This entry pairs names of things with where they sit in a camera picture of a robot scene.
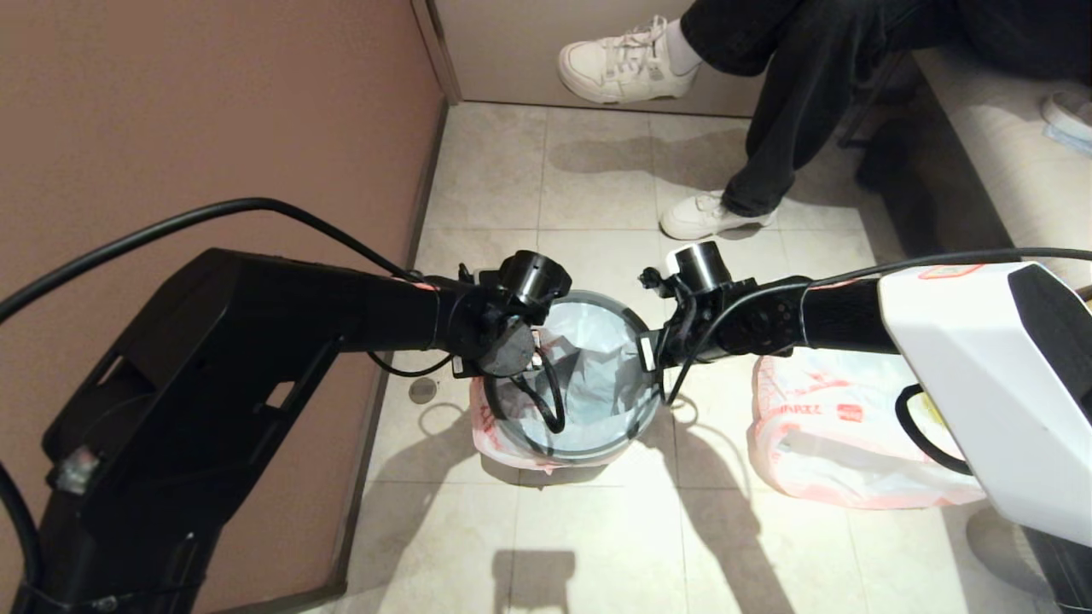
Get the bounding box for grey ribbed rounded object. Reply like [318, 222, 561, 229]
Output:
[966, 507, 1050, 598]

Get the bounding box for grey-brown door frame post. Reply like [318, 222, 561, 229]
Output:
[409, 0, 463, 107]

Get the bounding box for black bench leg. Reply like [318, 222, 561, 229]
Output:
[856, 119, 944, 240]

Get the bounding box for white round object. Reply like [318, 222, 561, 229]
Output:
[1041, 90, 1092, 143]

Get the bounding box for white sock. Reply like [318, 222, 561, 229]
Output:
[664, 17, 704, 78]

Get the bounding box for black trousers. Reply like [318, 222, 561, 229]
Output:
[680, 0, 1092, 218]

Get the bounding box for white red plastic bag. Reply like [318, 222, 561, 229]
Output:
[469, 298, 663, 475]

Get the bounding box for grey bin retaining ring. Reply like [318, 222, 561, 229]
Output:
[482, 290, 665, 466]

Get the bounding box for plain white sneaker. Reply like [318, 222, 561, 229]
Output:
[659, 189, 779, 240]

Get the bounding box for white sneaker with grey laces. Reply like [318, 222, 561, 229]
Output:
[558, 14, 702, 105]

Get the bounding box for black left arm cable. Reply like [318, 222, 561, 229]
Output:
[0, 198, 567, 614]

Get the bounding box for used white pink-rimmed trash bag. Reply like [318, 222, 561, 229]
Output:
[747, 351, 988, 511]

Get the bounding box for beige upholstered bench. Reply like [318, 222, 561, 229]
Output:
[913, 47, 1092, 265]

